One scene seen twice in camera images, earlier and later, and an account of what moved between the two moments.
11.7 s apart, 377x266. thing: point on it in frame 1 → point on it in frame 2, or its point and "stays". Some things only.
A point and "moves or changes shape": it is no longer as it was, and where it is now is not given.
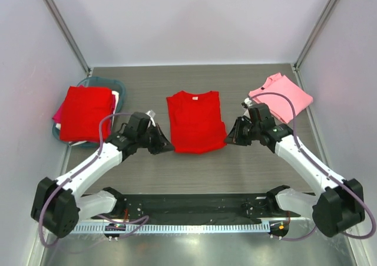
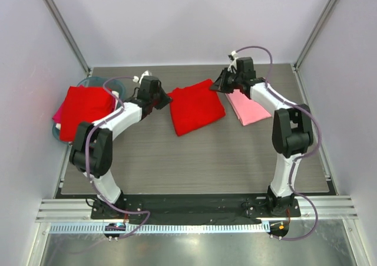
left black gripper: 166,145 → 166,99
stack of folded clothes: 79,115 stays
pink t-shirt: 278,106 → 247,110
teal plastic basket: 96,82 stays
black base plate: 234,206 stays
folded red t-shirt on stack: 83,108 stays
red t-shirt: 195,122 moves or changes shape
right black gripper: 244,131 → 225,81
